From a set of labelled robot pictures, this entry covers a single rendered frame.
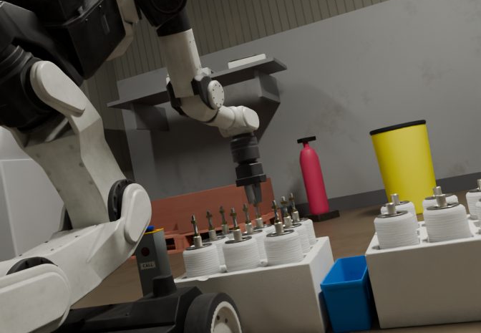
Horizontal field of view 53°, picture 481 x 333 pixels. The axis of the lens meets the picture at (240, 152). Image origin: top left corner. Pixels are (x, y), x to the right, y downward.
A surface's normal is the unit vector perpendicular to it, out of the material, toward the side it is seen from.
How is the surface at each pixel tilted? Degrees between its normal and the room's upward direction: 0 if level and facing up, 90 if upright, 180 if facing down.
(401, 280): 90
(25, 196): 90
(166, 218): 90
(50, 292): 90
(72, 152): 119
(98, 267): 106
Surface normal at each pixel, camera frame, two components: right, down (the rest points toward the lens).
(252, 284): -0.29, 0.00
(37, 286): 0.93, -0.21
